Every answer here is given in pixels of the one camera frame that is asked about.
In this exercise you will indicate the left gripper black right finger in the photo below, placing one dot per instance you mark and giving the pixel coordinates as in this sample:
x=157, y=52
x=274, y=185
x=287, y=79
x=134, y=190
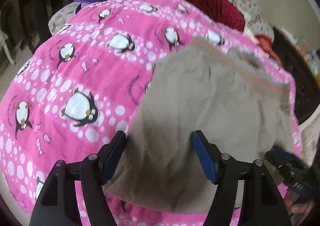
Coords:
x=208, y=155

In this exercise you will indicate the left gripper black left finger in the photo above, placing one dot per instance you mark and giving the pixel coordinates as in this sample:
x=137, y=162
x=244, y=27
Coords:
x=109, y=157

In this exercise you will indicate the beige jacket with striped cuffs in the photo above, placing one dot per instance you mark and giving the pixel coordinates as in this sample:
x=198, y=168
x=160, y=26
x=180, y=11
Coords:
x=228, y=97

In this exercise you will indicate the person's right hand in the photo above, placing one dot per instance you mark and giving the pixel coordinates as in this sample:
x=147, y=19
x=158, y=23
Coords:
x=298, y=208

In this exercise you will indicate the cream upholstered chair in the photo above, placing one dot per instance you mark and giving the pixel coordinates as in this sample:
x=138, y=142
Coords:
x=310, y=135

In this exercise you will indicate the pink penguin blanket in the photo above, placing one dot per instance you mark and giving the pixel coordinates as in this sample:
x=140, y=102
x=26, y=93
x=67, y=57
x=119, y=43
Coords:
x=87, y=82

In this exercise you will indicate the dark wooden nightstand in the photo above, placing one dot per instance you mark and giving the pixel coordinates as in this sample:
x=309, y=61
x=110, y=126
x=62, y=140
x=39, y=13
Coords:
x=307, y=89

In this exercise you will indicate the small red cushion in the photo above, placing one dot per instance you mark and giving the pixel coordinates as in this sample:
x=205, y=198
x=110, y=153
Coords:
x=266, y=44

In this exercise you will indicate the dark red velvet cushion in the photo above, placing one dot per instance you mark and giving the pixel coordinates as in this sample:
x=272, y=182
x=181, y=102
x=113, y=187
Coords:
x=221, y=11

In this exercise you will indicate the white chair at left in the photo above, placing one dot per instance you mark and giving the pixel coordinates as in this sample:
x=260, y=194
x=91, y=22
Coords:
x=3, y=42

